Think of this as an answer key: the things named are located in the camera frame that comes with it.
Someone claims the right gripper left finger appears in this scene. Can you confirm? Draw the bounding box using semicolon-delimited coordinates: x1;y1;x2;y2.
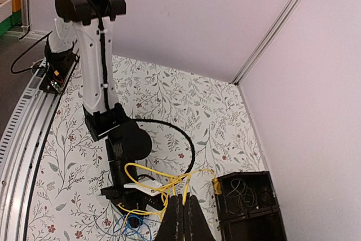
155;195;184;241

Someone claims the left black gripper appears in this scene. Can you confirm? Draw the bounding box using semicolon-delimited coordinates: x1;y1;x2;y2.
100;178;166;227

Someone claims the black bin compartment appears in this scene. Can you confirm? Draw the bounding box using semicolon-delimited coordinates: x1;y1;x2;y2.
220;210;287;241
215;171;279;221

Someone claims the left arm base electronics board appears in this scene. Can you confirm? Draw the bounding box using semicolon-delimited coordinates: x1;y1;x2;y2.
39;54;79;94

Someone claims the left aluminium frame post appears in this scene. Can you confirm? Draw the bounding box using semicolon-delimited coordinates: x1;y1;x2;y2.
230;0;302;85

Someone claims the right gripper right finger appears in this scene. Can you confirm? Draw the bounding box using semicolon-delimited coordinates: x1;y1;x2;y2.
183;195;215;241

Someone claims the floral patterned table cloth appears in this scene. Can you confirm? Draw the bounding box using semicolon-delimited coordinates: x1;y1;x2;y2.
24;54;268;241

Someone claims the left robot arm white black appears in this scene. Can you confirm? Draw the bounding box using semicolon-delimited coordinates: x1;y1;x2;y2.
55;0;161;228

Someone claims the grey cable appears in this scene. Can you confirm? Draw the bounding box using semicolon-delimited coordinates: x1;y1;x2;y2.
225;178;259;212

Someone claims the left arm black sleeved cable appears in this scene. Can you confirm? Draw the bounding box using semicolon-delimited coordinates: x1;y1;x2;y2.
132;119;197;176

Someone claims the blue cable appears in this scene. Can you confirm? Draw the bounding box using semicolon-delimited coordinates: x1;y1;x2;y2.
112;214;155;241

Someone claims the black bin middle compartment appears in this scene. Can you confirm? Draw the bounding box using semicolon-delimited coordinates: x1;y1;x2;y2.
220;210;287;241

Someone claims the aluminium front rail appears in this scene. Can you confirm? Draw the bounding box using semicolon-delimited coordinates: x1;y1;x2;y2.
0;54;80;241

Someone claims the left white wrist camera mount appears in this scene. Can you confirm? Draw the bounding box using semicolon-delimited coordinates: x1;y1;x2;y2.
124;179;163;196

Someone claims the yellow cable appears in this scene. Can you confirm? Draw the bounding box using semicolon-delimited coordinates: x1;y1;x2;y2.
117;162;222;221

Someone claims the black bin left compartment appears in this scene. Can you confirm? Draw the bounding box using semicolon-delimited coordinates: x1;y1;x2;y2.
215;171;279;221

